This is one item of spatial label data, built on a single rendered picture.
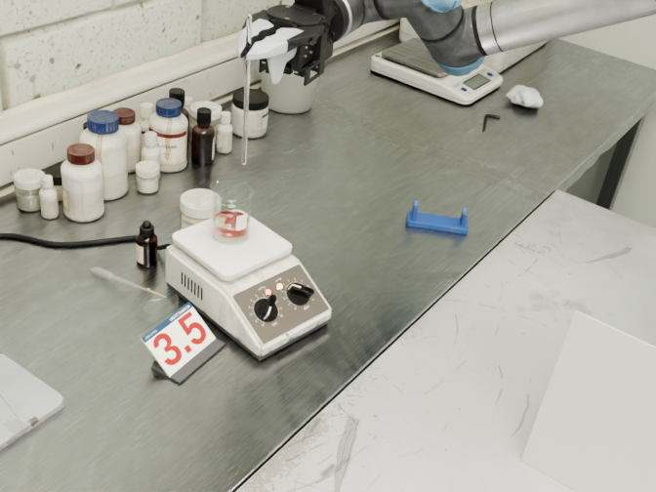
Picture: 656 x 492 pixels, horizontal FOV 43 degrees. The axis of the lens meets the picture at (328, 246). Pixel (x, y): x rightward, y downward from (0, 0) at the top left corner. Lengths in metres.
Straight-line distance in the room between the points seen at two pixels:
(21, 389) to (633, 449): 0.67
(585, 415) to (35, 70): 0.95
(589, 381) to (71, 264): 0.71
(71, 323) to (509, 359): 0.57
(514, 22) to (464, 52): 0.09
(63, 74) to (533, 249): 0.81
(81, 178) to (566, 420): 0.75
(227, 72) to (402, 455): 0.94
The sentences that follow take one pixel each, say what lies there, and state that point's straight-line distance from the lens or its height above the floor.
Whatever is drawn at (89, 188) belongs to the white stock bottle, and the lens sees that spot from 1.28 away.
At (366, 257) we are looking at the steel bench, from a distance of 1.27.
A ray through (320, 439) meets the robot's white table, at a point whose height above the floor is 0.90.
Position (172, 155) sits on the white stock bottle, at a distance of 1.42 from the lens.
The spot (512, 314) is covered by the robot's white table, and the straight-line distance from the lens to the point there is 1.22.
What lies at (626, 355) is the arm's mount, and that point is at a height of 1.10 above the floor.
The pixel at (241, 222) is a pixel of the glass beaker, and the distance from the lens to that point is 1.09.
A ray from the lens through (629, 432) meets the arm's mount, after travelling 0.93.
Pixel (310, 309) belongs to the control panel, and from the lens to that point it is 1.09.
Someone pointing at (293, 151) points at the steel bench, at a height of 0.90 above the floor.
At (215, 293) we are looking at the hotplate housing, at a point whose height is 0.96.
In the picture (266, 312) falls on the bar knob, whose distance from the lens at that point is 1.04.
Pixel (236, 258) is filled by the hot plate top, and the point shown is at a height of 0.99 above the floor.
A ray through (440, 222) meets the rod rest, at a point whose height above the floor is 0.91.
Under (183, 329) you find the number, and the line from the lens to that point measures 1.06.
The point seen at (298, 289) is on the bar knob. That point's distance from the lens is 1.07.
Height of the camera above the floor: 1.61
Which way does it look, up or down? 34 degrees down
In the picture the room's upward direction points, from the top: 8 degrees clockwise
